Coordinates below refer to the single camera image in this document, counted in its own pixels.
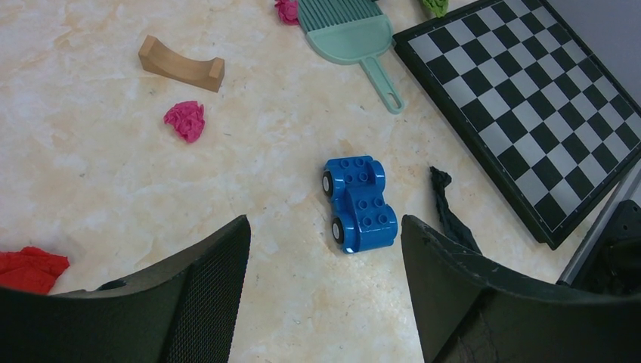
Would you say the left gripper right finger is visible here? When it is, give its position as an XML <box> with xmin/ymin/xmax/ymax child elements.
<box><xmin>401</xmin><ymin>215</ymin><xmax>640</xmax><ymax>362</ymax></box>

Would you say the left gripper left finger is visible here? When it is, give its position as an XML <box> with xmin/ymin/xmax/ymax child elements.
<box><xmin>1</xmin><ymin>215</ymin><xmax>251</xmax><ymax>362</ymax></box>

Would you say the black paper scrap long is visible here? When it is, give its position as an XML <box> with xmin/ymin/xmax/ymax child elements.
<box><xmin>429</xmin><ymin>166</ymin><xmax>482</xmax><ymax>255</ymax></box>

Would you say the pink paper scrap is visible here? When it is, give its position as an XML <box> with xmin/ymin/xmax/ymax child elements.
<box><xmin>163</xmin><ymin>101</ymin><xmax>206</xmax><ymax>144</ymax></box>
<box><xmin>274</xmin><ymin>0</ymin><xmax>299</xmax><ymax>26</ymax></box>

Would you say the green paper scrap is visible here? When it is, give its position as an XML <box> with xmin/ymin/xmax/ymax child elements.
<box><xmin>421</xmin><ymin>0</ymin><xmax>449</xmax><ymax>18</ymax></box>

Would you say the green plastic hand brush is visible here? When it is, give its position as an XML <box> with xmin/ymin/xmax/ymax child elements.
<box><xmin>298</xmin><ymin>0</ymin><xmax>404</xmax><ymax>114</ymax></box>

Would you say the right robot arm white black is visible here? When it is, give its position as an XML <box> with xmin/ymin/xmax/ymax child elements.
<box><xmin>571</xmin><ymin>200</ymin><xmax>640</xmax><ymax>296</ymax></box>

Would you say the red paper scrap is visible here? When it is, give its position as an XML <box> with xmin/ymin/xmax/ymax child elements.
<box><xmin>1</xmin><ymin>247</ymin><xmax>70</xmax><ymax>295</ymax></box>

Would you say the blue toy car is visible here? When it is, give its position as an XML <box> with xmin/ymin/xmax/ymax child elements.
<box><xmin>322</xmin><ymin>155</ymin><xmax>398</xmax><ymax>254</ymax></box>

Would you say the black white checkerboard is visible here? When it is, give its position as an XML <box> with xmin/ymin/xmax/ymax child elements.
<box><xmin>393</xmin><ymin>0</ymin><xmax>640</xmax><ymax>249</ymax></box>

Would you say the wooden arch block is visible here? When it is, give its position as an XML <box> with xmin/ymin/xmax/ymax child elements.
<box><xmin>138</xmin><ymin>35</ymin><xmax>225</xmax><ymax>92</ymax></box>

